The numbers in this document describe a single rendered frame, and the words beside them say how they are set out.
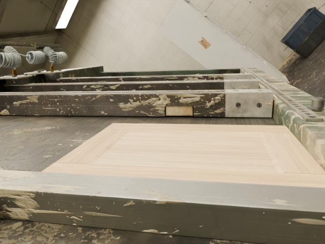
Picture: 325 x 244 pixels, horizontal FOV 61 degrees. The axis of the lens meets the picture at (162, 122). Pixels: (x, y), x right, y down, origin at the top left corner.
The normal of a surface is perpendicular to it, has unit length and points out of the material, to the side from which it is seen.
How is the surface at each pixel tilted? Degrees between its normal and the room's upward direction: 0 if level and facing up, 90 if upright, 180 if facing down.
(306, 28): 90
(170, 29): 90
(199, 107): 90
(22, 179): 51
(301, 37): 90
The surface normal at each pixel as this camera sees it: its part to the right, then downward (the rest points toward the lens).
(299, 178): -0.04, -0.97
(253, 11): -0.28, 0.35
